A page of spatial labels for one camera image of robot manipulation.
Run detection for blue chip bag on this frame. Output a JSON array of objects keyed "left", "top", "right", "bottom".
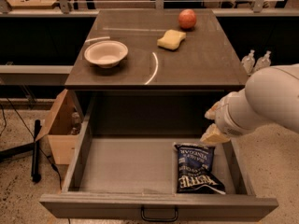
[{"left": 174, "top": 143, "right": 226, "bottom": 195}]

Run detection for cardboard box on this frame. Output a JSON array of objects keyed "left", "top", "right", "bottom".
[{"left": 36, "top": 89, "right": 82, "bottom": 164}]

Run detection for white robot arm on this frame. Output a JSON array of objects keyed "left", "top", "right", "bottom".
[{"left": 200, "top": 64, "right": 299, "bottom": 145}]

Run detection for grey cabinet with top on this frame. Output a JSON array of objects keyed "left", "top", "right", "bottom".
[{"left": 65, "top": 9, "right": 247, "bottom": 136}]

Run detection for black drawer handle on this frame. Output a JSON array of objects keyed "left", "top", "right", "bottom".
[{"left": 140, "top": 206, "right": 178, "bottom": 223}]

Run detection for red apple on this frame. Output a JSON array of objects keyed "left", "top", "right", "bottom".
[{"left": 178, "top": 9, "right": 197, "bottom": 29}]

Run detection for right clear plastic bottle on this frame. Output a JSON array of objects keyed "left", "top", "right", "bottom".
[{"left": 253, "top": 50, "right": 271, "bottom": 72}]

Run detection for yellow sponge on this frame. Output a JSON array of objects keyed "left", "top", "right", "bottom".
[{"left": 157, "top": 30, "right": 186, "bottom": 50}]

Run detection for left clear plastic bottle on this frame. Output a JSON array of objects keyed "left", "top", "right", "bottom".
[{"left": 241, "top": 49, "right": 255, "bottom": 74}]

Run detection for clear plastic bottle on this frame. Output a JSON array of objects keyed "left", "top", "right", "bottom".
[
  {"left": 241, "top": 49, "right": 255, "bottom": 74},
  {"left": 253, "top": 50, "right": 271, "bottom": 72}
]

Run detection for black stand leg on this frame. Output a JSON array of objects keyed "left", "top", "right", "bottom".
[{"left": 0, "top": 119, "right": 43, "bottom": 183}]

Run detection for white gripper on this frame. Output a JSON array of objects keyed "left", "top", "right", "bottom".
[{"left": 200, "top": 90, "right": 259, "bottom": 145}]

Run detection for white bowl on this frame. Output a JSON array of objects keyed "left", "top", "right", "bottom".
[{"left": 84, "top": 40, "right": 128, "bottom": 68}]

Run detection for open grey top drawer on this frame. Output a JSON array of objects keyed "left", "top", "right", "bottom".
[{"left": 38, "top": 96, "right": 279, "bottom": 223}]

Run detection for black cable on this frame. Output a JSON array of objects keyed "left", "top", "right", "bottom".
[{"left": 0, "top": 91, "right": 64, "bottom": 191}]

